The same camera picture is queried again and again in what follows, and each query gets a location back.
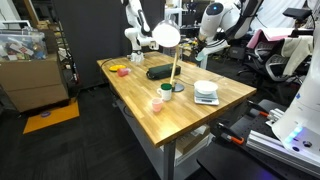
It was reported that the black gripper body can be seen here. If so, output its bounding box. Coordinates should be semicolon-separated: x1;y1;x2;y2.
201;39;229;55

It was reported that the translucent teal plastic cup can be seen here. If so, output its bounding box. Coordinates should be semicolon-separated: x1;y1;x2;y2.
195;51;208;61

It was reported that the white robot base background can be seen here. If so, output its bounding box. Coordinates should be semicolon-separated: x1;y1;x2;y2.
120;0;159;56

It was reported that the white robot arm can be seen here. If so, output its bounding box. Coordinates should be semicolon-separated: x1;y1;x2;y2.
198;0;263;55

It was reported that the white bowl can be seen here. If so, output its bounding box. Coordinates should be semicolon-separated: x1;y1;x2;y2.
194;80;218;95

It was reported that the white cup with green rim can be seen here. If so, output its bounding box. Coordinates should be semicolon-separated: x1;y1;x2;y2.
157;83;172;101

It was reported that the clear plastic cup upturned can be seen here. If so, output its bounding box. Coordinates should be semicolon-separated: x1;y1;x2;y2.
130;51;144;64

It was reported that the pink plastic cup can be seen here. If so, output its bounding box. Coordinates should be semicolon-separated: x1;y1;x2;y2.
152;98;163;112

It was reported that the pink cup lying down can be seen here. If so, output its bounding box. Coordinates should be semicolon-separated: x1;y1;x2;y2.
117;68;131;77

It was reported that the wooden desk lamp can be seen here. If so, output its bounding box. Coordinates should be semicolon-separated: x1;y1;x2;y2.
152;20;184;92

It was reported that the dark green zippered case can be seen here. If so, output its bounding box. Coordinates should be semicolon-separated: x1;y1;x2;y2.
146;64;173;80

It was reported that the white kitchen scale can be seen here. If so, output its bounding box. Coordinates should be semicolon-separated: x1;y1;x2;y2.
194;91;219;105

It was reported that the grey office chair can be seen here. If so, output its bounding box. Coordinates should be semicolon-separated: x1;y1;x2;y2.
238;30;314;84

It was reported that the black orange clamp far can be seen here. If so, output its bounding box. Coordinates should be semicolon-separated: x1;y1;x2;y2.
247;100;269;117

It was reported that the black orange clamp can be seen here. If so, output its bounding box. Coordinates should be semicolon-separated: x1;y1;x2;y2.
247;100;269;117
214;122;244;145

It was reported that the black orange clamp near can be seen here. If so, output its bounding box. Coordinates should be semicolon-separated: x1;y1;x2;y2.
214;122;244;145

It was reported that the cardboard box under table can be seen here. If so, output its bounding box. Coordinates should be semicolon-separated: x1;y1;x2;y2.
174;125;210;166

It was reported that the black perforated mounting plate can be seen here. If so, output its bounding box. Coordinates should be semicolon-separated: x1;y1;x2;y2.
197;99;319;180

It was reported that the cardboard box with bin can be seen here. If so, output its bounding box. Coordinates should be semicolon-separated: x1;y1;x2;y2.
0;30;69;112

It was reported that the aluminium extrusion rail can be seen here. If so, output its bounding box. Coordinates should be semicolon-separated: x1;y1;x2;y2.
246;130;320;178

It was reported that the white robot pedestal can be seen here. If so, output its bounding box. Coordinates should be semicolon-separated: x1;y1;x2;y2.
272;23;320;165

